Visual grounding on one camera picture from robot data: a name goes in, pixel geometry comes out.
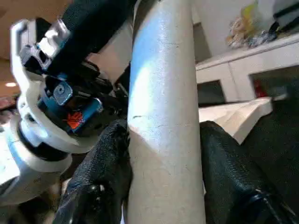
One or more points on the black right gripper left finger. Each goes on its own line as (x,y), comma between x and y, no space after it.
(100,186)

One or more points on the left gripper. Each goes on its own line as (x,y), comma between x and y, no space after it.
(70,98)

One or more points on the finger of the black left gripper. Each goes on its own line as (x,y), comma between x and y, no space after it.
(100,21)

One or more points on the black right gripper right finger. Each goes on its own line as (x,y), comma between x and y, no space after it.
(233,186)

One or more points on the white plastic table top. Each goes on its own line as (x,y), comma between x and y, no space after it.
(233,116)

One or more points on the white plastic table leg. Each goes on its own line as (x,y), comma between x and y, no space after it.
(163,116)

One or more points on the small clutter pile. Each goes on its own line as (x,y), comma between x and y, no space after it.
(247,28)

